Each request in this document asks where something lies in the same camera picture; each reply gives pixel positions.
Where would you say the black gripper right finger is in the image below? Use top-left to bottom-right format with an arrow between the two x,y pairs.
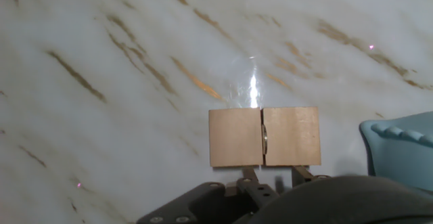
291,164 -> 331,187

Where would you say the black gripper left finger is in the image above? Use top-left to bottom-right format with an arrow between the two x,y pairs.
236,167 -> 280,208

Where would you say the gold coin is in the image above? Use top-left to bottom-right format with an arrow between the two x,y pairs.
261,124 -> 269,156

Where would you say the light blue piggy bank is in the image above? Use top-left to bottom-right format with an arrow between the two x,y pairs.
359,111 -> 433,193

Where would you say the light wooden block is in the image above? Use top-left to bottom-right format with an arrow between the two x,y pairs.
208,108 -> 264,168
263,106 -> 322,166

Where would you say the marble pattern board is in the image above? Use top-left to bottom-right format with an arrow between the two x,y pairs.
0,0 -> 433,224

